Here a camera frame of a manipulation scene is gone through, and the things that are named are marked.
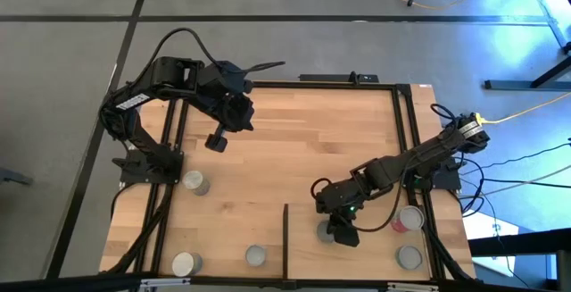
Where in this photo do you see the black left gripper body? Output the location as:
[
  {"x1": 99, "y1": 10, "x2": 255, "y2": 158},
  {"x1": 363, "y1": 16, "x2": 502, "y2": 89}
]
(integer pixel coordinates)
[{"x1": 212, "y1": 94, "x2": 256, "y2": 133}]

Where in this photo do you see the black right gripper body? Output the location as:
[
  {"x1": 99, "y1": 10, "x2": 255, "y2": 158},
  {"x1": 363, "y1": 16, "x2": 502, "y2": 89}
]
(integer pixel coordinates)
[{"x1": 314, "y1": 179, "x2": 363, "y2": 227}]

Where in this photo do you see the small yellow green can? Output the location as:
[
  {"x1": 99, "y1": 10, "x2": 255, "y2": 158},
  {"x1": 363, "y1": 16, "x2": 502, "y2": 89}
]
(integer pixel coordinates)
[{"x1": 316, "y1": 220, "x2": 336, "y2": 245}]

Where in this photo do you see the blue cherries can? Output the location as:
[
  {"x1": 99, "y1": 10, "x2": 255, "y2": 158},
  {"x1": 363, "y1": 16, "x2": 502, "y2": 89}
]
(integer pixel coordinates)
[
  {"x1": 181, "y1": 170, "x2": 211, "y2": 196},
  {"x1": 170, "y1": 251, "x2": 204, "y2": 279}
]

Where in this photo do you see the red can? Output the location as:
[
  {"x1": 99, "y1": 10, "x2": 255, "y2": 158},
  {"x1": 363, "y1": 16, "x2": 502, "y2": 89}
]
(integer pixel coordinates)
[{"x1": 390, "y1": 205, "x2": 426, "y2": 234}]

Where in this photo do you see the teal green can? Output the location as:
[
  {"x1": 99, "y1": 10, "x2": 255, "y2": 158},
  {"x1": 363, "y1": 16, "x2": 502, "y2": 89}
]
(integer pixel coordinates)
[{"x1": 394, "y1": 244, "x2": 424, "y2": 271}]

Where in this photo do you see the orange and white can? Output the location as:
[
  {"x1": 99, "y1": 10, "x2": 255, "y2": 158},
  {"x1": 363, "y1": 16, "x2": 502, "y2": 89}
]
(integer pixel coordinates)
[{"x1": 244, "y1": 244, "x2": 268, "y2": 268}]

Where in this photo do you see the black power strip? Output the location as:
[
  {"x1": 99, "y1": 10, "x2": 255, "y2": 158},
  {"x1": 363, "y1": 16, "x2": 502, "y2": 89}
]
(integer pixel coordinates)
[{"x1": 297, "y1": 72, "x2": 380, "y2": 84}]

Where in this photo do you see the grey chair foot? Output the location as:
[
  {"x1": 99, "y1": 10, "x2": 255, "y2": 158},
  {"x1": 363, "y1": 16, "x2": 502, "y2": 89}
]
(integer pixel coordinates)
[{"x1": 0, "y1": 165, "x2": 33, "y2": 187}]

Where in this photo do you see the black stand foot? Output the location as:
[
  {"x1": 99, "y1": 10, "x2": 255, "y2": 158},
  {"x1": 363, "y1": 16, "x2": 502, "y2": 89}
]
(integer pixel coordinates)
[{"x1": 484, "y1": 41, "x2": 571, "y2": 92}]

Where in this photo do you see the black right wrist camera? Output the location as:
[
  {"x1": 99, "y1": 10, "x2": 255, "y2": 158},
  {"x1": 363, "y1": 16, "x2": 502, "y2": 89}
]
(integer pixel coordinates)
[{"x1": 314, "y1": 188, "x2": 336, "y2": 215}]

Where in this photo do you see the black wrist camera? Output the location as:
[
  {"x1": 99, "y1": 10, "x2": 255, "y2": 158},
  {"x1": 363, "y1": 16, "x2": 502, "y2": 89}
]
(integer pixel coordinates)
[
  {"x1": 222, "y1": 64, "x2": 254, "y2": 95},
  {"x1": 314, "y1": 188, "x2": 336, "y2": 215}
]

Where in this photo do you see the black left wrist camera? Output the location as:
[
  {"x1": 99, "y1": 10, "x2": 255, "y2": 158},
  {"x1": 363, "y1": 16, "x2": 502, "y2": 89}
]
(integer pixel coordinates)
[{"x1": 222, "y1": 64, "x2": 254, "y2": 95}]

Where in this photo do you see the black metal shelf end frame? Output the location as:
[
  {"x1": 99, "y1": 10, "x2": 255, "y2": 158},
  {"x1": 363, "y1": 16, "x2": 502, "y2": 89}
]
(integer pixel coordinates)
[{"x1": 281, "y1": 202, "x2": 290, "y2": 280}]

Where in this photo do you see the silver metal bracket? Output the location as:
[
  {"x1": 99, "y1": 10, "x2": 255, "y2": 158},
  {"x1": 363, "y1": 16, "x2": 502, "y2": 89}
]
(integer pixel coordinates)
[
  {"x1": 386, "y1": 281, "x2": 441, "y2": 292},
  {"x1": 139, "y1": 277, "x2": 189, "y2": 291}
]

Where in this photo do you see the black aluminium table frame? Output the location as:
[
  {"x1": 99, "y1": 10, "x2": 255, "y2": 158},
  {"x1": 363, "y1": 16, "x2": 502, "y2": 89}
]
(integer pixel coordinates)
[{"x1": 133, "y1": 79, "x2": 447, "y2": 284}]

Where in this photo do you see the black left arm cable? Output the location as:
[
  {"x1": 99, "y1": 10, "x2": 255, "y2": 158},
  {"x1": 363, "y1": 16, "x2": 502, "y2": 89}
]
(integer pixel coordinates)
[{"x1": 132, "y1": 26, "x2": 286, "y2": 88}]

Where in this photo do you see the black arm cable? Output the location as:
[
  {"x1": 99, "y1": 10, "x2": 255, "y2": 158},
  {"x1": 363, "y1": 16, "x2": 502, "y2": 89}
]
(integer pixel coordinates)
[
  {"x1": 309, "y1": 102, "x2": 457, "y2": 234},
  {"x1": 132, "y1": 26, "x2": 286, "y2": 88}
]

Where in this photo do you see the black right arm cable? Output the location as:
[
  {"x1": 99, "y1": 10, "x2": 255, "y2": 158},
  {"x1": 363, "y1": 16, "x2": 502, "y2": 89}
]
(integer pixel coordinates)
[{"x1": 309, "y1": 102, "x2": 457, "y2": 234}]

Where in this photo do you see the beige cable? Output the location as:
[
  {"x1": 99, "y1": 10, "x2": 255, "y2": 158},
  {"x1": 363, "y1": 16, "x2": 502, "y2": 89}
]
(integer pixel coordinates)
[{"x1": 463, "y1": 165, "x2": 571, "y2": 199}]

